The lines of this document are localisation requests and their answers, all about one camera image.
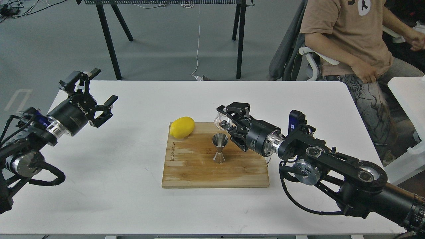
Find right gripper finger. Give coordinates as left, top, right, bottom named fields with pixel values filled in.
left=222, top=121, right=248, bottom=152
left=226, top=102, right=251, bottom=127

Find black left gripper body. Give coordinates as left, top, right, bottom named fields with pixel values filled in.
left=47, top=98, right=97, bottom=136

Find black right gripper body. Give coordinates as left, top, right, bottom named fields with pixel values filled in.
left=245, top=117, right=283, bottom=157

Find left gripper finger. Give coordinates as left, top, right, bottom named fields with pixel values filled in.
left=58, top=68, right=101, bottom=101
left=89, top=95, right=118, bottom=128

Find small clear glass cup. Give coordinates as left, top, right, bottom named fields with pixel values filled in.
left=214, top=104, right=234, bottom=131

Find steel jigger measuring cup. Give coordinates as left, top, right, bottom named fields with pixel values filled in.
left=212, top=133, right=229, bottom=164

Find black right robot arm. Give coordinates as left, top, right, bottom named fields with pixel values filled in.
left=216, top=102, right=424, bottom=239

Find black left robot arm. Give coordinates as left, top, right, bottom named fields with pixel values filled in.
left=0, top=68, right=118, bottom=213

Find person's hand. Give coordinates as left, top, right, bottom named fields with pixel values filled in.
left=351, top=60, right=379, bottom=84

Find person's other hand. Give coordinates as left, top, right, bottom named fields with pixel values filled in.
left=403, top=29, right=425, bottom=51

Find yellow lemon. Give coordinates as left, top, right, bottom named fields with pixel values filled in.
left=169, top=117, right=195, bottom=139

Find wooden cutting board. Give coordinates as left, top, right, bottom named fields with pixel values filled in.
left=162, top=121, right=271, bottom=189

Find white office chair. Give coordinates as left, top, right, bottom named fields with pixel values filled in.
left=300, top=20, right=410, bottom=87

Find person in tan shirt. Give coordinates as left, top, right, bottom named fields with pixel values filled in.
left=300, top=0, right=424, bottom=159

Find white side table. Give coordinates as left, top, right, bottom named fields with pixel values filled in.
left=384, top=76, right=425, bottom=185

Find white hanging cable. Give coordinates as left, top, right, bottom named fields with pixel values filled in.
left=191, top=6, right=211, bottom=81

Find cables on floor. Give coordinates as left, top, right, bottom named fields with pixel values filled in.
left=0, top=0, right=68, bottom=24

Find black metal table frame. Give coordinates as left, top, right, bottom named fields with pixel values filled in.
left=76, top=0, right=254, bottom=80

